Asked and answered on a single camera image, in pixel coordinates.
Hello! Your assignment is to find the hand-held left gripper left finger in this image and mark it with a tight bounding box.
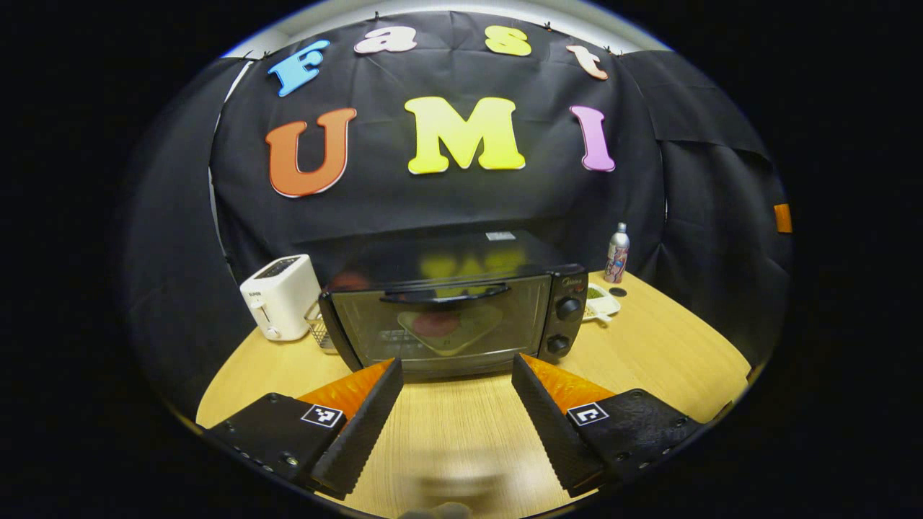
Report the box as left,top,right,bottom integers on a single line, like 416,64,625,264
203,358,405,500

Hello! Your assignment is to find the black electric oven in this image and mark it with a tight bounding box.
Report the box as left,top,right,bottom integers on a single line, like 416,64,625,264
319,231,588,383

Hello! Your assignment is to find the small white dish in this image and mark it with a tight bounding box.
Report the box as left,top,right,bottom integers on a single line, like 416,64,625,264
583,283,622,323

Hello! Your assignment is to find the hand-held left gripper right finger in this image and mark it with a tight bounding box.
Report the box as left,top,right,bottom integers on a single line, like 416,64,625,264
511,353,706,498

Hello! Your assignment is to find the white square plate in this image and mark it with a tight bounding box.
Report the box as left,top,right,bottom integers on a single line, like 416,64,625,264
397,303,505,358

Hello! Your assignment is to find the white toaster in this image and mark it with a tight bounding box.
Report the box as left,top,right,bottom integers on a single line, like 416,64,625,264
240,254,322,342

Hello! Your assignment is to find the pink round food slice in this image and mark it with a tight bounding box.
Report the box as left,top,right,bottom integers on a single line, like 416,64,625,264
411,311,462,338

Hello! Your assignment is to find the silver spray bottle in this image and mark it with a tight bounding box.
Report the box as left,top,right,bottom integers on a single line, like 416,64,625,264
604,222,630,284

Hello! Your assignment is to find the black backdrop cloth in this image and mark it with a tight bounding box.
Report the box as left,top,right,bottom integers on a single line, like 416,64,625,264
115,11,794,412

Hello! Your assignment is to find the wire mesh basket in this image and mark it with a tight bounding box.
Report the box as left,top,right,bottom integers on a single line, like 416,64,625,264
306,303,340,354

